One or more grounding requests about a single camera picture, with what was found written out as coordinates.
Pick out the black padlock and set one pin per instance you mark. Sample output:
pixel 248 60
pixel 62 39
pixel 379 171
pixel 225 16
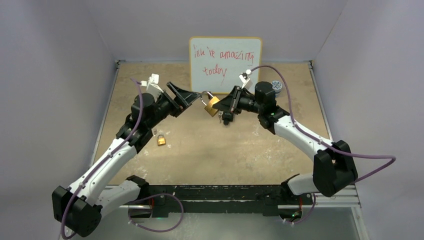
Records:
pixel 227 117

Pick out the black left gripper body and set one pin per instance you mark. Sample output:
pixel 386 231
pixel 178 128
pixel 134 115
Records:
pixel 166 103

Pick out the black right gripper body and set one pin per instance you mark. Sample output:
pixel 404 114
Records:
pixel 246 103

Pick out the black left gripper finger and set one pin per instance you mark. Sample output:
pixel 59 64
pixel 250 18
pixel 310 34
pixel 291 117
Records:
pixel 185 98
pixel 177 90

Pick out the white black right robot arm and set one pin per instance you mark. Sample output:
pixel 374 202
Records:
pixel 332 169

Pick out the blue white round tin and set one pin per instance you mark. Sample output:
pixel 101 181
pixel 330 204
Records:
pixel 277 86

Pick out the small brass padlock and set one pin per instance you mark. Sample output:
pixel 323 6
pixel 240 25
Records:
pixel 161 140

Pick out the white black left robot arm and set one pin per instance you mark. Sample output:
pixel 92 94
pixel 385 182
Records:
pixel 81 206

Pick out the aluminium frame rail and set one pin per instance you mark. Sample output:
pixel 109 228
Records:
pixel 81 206

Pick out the yellow framed whiteboard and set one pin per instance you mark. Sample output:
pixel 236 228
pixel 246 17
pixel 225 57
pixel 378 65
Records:
pixel 215 62

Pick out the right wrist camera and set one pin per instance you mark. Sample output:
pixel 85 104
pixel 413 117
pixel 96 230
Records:
pixel 245 79

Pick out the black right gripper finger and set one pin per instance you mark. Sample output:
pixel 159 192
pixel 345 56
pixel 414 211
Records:
pixel 229 98
pixel 224 105

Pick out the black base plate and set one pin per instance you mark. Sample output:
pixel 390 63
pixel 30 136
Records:
pixel 268 200

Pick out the large brass padlock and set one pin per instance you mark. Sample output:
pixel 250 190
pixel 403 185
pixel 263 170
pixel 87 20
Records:
pixel 208 107

